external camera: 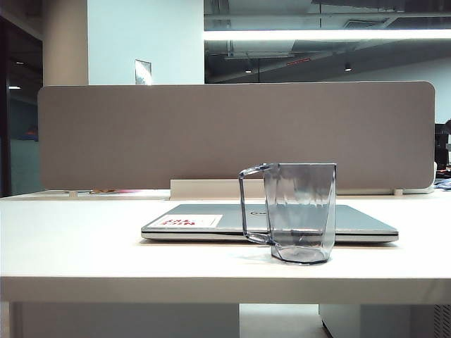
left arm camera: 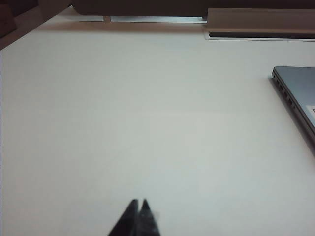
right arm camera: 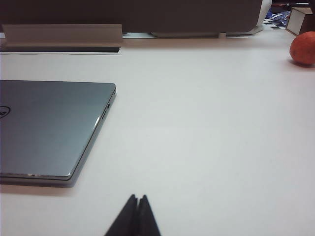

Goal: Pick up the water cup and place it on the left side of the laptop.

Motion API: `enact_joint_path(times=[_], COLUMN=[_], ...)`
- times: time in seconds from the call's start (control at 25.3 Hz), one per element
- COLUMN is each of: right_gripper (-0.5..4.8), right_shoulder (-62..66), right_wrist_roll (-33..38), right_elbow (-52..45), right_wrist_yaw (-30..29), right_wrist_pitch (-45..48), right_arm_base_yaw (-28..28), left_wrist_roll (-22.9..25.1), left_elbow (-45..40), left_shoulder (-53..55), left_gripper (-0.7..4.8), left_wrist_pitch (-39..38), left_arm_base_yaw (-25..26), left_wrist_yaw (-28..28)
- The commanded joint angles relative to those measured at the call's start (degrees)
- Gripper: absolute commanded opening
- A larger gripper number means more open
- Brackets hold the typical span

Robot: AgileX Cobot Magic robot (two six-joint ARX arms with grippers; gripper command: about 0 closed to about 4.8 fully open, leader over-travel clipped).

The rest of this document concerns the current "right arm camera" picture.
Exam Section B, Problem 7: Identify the taupe fabric desk partition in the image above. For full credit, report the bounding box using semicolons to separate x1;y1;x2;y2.
0;0;264;34

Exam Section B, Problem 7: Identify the blue patterned cloth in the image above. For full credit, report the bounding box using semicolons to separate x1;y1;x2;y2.
262;10;292;30

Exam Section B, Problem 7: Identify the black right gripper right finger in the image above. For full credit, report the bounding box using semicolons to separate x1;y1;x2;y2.
134;194;162;236

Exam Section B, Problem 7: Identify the silver Dell laptop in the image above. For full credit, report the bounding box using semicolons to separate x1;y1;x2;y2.
0;79;117;189

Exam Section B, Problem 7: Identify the white cardboard box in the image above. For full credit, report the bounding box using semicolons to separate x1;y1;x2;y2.
286;7;315;37

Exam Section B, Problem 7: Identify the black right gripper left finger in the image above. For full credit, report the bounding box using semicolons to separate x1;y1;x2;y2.
104;194;139;236

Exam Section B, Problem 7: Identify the orange round fruit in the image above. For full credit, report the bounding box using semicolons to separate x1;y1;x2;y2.
289;31;315;66

